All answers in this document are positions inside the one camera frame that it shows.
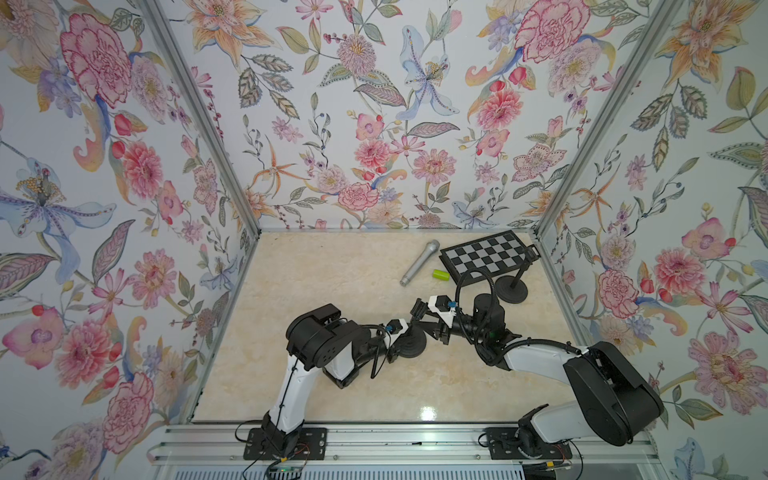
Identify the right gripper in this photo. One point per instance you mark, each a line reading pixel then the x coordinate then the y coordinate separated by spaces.
pixel 443 330

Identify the silver microphone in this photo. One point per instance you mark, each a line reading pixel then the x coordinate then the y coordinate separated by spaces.
pixel 429 250

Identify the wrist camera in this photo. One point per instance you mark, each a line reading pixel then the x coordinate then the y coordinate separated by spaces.
pixel 443 308
pixel 395 329

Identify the black stand pole with clip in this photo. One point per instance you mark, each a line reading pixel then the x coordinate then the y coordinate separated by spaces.
pixel 529 256

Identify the green cylinder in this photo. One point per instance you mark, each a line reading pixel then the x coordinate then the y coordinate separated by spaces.
pixel 441 275

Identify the black round stand base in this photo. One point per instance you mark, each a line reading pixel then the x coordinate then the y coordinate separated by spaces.
pixel 511 290

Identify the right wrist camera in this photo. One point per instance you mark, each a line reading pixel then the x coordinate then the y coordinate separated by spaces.
pixel 443 308

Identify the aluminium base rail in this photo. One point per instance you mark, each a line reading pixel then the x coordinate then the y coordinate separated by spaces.
pixel 392 451

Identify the black checkered chess box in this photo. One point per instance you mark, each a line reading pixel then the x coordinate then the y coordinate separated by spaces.
pixel 493 255

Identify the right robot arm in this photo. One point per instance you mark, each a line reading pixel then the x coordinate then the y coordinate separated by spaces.
pixel 611 399

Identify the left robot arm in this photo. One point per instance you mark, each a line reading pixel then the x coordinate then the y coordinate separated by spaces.
pixel 322 341

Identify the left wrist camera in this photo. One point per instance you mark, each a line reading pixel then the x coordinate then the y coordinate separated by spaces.
pixel 395 329

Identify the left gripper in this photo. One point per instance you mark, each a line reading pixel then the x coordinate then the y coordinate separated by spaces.
pixel 392 352

